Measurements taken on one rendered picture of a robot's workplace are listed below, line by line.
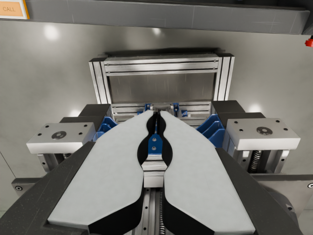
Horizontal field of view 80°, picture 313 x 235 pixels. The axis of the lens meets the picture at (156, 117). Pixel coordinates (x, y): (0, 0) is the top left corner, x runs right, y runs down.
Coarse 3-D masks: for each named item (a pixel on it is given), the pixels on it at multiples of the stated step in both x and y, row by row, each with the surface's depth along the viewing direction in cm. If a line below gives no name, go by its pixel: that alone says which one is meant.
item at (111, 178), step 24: (144, 120) 11; (96, 144) 9; (120, 144) 9; (144, 144) 9; (96, 168) 7; (120, 168) 8; (72, 192) 6; (96, 192) 6; (120, 192) 7; (72, 216) 6; (96, 216) 6; (120, 216) 6
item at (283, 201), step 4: (272, 192) 44; (276, 196) 43; (280, 196) 44; (284, 196) 44; (280, 200) 42; (284, 200) 43; (288, 200) 44; (280, 204) 42; (284, 204) 42; (288, 204) 43; (284, 208) 41; (288, 208) 44; (292, 208) 43; (288, 212) 41; (292, 212) 44; (292, 216) 43; (296, 216) 43; (296, 220) 42; (296, 224) 41
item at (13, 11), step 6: (24, 0) 33; (0, 6) 33; (6, 6) 33; (12, 6) 33; (18, 6) 33; (24, 6) 33; (0, 12) 33; (6, 12) 33; (12, 12) 33; (18, 12) 33
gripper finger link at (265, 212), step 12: (228, 156) 8; (228, 168) 8; (240, 168) 8; (240, 180) 7; (252, 180) 7; (240, 192) 7; (252, 192) 7; (264, 192) 7; (252, 204) 6; (264, 204) 6; (276, 204) 6; (252, 216) 6; (264, 216) 6; (276, 216) 6; (288, 216) 6; (264, 228) 6; (276, 228) 6; (288, 228) 6
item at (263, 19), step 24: (48, 0) 33; (72, 0) 33; (96, 0) 33; (120, 0) 33; (144, 0) 33; (96, 24) 35; (120, 24) 35; (144, 24) 35; (168, 24) 35; (192, 24) 35; (216, 24) 34; (240, 24) 34; (264, 24) 34; (288, 24) 34
